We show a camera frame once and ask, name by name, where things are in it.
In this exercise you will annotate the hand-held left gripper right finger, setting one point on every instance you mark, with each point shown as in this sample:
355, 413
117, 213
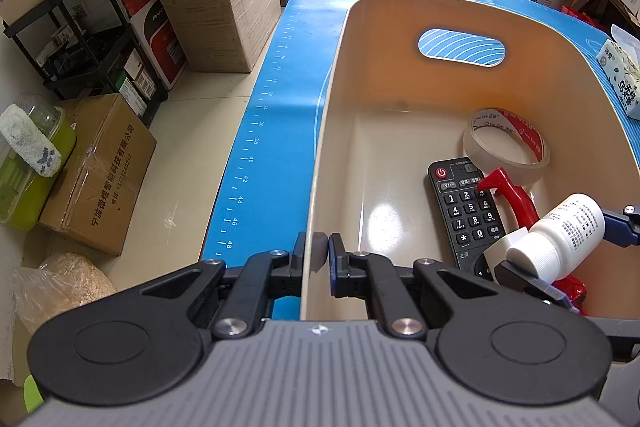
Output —
332, 267

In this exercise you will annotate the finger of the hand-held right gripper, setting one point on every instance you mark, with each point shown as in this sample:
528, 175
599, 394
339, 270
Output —
615, 227
515, 277

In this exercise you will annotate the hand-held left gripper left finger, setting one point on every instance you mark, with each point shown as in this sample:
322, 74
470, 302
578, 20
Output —
297, 267

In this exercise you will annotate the white medicine bottle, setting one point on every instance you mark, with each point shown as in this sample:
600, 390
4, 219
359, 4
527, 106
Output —
565, 232

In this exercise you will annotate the black remote control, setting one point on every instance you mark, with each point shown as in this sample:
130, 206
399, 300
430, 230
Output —
462, 212

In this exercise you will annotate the beige plastic basket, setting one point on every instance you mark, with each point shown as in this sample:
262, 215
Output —
390, 187

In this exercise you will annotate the clear tape roll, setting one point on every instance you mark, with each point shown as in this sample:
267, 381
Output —
505, 174

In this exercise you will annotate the tissue box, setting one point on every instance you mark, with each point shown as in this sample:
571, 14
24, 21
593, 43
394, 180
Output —
622, 77

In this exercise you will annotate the blue silicone mat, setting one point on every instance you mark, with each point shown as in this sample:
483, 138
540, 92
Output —
280, 107

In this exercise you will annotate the taped cardboard box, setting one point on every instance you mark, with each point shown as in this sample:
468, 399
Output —
100, 177

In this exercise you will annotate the plastic bag of grain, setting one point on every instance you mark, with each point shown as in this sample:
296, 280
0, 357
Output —
65, 292

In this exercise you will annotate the wrapped brown cardboard box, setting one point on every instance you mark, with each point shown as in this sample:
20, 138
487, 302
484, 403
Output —
225, 27

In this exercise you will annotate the red white appliance box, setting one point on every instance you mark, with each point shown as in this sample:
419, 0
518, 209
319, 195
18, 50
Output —
160, 42

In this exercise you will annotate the green container with lid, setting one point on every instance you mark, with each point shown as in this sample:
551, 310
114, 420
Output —
20, 197

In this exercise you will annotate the white mop pad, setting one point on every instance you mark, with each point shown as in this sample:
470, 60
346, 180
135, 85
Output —
30, 139

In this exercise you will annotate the black metal rack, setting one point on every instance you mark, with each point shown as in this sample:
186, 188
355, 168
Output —
65, 57

